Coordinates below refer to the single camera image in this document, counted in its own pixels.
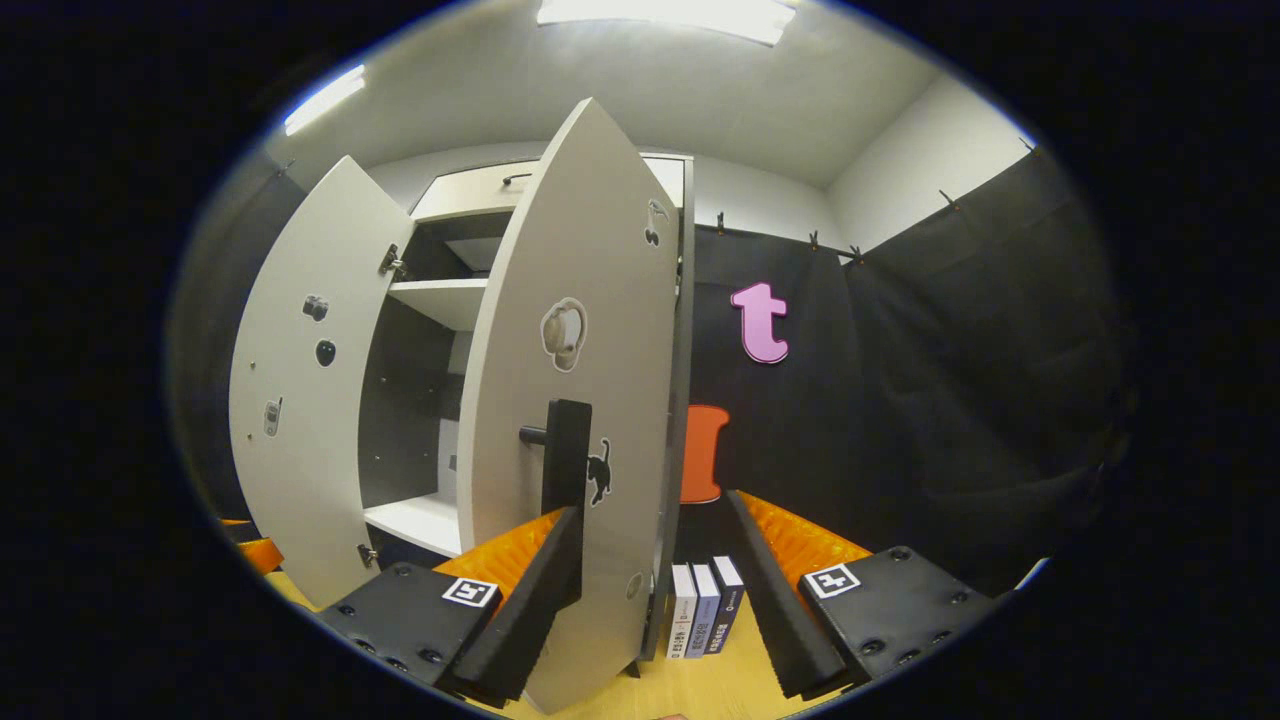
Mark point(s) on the ceiling light panel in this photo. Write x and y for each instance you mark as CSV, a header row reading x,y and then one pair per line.
x,y
670,18
325,100

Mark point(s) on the white book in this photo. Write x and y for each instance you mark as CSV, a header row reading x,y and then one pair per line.
x,y
681,610

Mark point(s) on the white cabinet with dark interior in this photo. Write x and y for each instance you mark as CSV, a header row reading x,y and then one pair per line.
x,y
440,300

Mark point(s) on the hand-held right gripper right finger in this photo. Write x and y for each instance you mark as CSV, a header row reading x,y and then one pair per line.
x,y
775,610

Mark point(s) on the white cabinet door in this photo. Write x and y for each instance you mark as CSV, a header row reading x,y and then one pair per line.
x,y
590,250
300,450

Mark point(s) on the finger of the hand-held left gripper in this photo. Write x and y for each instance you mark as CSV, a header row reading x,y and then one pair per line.
x,y
235,522
262,555

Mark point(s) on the dark navy book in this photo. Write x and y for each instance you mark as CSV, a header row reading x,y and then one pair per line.
x,y
728,600

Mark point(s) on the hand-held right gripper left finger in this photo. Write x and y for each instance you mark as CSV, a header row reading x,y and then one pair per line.
x,y
515,620

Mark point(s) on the black backdrop cloth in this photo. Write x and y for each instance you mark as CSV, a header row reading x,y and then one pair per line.
x,y
950,400

